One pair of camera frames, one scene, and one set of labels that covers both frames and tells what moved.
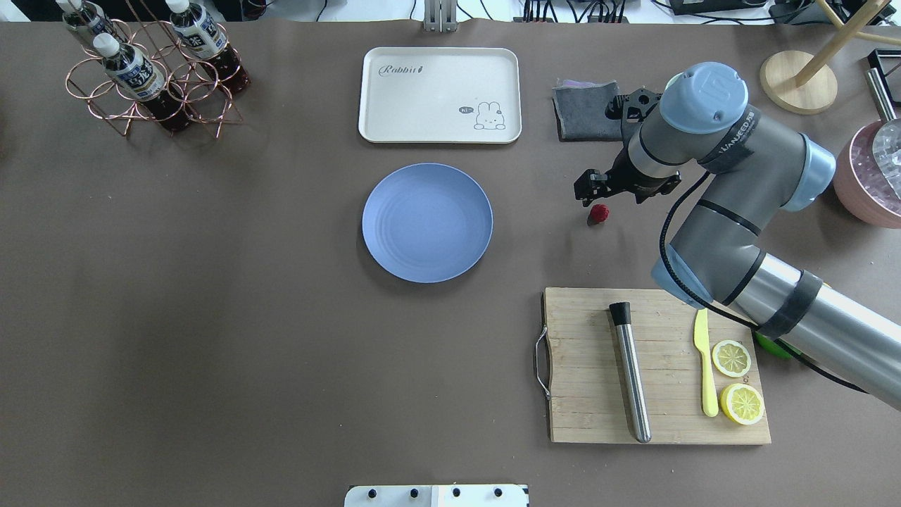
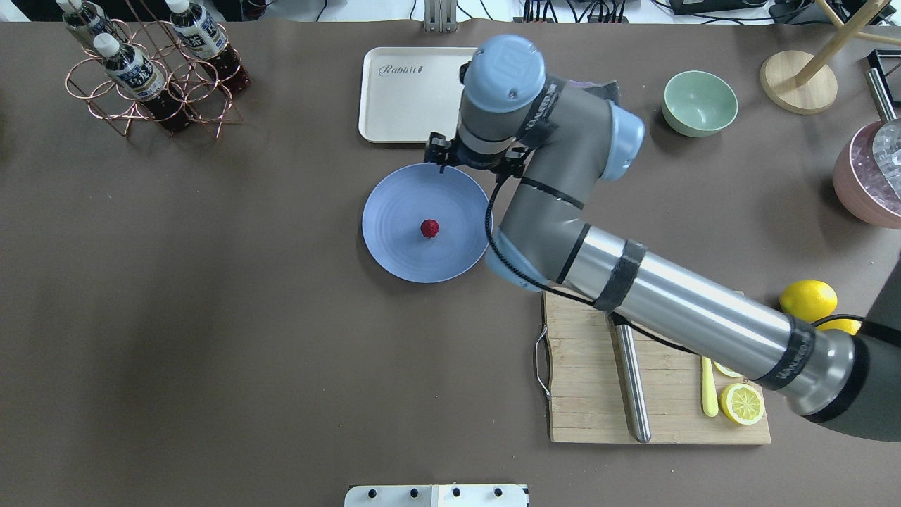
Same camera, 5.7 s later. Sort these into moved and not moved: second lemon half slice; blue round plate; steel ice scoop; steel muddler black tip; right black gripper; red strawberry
Moved: red strawberry; right black gripper
Not moved: second lemon half slice; blue round plate; steel ice scoop; steel muddler black tip
